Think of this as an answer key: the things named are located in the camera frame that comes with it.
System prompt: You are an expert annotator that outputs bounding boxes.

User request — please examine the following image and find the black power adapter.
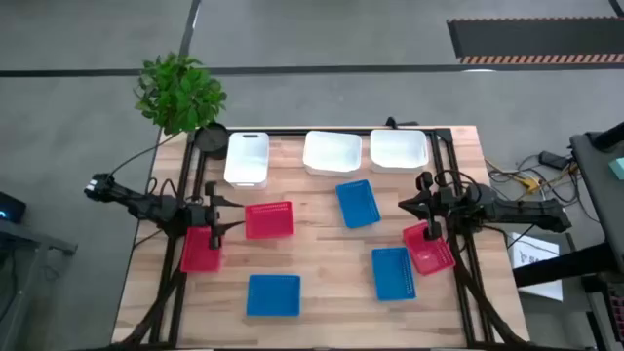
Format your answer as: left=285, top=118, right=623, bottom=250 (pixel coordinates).
left=538, top=150, right=569, bottom=170

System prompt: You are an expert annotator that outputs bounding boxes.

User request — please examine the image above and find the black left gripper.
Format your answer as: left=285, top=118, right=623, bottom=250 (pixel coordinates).
left=187, top=180, right=246, bottom=252

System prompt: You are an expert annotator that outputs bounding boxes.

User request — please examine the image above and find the black hazard-striped floor mat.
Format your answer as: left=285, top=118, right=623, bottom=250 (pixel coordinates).
left=447, top=17, right=624, bottom=65

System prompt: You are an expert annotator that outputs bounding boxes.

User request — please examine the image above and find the black aluminium table frame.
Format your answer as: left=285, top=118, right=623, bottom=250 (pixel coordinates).
left=109, top=126, right=537, bottom=351

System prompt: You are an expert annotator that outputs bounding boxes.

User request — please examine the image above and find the floor cable bundle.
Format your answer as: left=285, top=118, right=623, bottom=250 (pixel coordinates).
left=485, top=150, right=594, bottom=225

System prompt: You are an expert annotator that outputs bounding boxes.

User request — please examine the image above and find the green leafy plant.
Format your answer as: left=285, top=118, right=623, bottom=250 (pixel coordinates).
left=134, top=51, right=228, bottom=137

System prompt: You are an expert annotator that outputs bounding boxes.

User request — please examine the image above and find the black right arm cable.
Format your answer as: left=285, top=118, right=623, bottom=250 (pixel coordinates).
left=432, top=168, right=473, bottom=197

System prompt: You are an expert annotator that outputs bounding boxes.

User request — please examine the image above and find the black floor beam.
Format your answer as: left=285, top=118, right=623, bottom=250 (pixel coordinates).
left=512, top=241, right=624, bottom=289

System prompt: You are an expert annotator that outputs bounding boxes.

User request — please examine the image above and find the white plastic basket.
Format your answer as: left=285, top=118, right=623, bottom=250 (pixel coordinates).
left=223, top=131, right=271, bottom=190
left=369, top=128, right=430, bottom=175
left=301, top=130, right=364, bottom=177

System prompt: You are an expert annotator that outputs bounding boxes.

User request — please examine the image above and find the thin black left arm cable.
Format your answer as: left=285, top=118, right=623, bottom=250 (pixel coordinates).
left=109, top=134, right=176, bottom=180

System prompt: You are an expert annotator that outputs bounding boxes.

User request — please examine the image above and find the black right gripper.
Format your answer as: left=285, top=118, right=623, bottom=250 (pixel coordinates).
left=398, top=171, right=454, bottom=241

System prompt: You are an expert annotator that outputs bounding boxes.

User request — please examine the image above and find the blue perforated plastic basket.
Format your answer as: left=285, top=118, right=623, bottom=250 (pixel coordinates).
left=245, top=273, right=302, bottom=318
left=370, top=246, right=417, bottom=302
left=334, top=178, right=382, bottom=230

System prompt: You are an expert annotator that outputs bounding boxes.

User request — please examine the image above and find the red perforated plastic basket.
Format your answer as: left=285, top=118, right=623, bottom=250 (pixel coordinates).
left=179, top=225, right=223, bottom=274
left=244, top=200, right=296, bottom=241
left=402, top=220, right=457, bottom=277

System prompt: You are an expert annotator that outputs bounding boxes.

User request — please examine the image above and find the grey metal stand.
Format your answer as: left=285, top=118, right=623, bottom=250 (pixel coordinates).
left=0, top=218, right=79, bottom=351

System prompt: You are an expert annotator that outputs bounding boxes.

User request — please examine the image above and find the black plant pot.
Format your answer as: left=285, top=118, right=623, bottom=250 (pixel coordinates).
left=193, top=121, right=230, bottom=161

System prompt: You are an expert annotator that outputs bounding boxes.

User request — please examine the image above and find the black device with blue light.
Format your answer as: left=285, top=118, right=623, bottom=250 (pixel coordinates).
left=0, top=191, right=28, bottom=225

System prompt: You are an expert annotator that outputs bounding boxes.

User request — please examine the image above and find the white paper sheet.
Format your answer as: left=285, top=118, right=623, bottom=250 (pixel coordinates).
left=506, top=232, right=565, bottom=302

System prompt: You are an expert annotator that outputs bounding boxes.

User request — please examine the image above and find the black desk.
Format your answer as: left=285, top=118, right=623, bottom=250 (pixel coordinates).
left=568, top=121, right=624, bottom=274

